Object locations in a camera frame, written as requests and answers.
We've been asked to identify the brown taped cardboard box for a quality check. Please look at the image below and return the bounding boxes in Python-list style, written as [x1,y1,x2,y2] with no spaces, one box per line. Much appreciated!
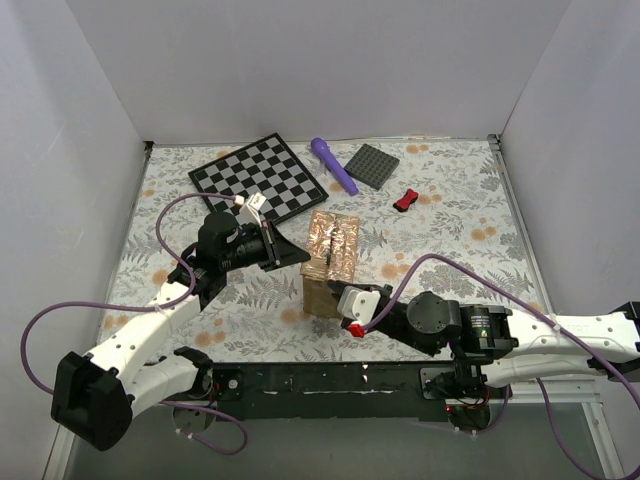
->
[300,210,360,318]

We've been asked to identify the red black knife cap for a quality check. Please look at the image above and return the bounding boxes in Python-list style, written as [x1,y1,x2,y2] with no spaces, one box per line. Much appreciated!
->
[393,189,419,213]

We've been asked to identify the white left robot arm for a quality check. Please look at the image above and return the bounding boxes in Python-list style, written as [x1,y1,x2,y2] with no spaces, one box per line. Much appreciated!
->
[51,213,310,451]

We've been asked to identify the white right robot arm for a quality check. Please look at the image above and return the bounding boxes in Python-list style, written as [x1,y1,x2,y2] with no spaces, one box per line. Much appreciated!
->
[375,292,639,398]

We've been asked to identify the black white checkerboard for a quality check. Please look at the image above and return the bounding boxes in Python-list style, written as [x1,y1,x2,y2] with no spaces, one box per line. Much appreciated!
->
[189,133,328,224]

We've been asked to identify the dark grey studded plate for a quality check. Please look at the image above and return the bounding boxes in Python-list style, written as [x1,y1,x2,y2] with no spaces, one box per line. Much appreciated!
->
[344,144,400,190]

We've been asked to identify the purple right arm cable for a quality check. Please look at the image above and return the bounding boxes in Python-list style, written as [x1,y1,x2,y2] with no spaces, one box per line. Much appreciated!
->
[360,253,640,479]

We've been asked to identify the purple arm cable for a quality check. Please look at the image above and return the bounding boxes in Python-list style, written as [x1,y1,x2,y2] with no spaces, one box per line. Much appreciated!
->
[360,253,640,479]
[20,193,251,456]

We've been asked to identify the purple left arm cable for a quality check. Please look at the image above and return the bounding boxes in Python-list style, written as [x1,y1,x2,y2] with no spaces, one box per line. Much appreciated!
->
[20,193,251,456]

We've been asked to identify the purple cylindrical handle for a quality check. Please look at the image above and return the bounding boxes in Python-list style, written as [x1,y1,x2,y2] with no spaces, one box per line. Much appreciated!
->
[310,137,359,196]

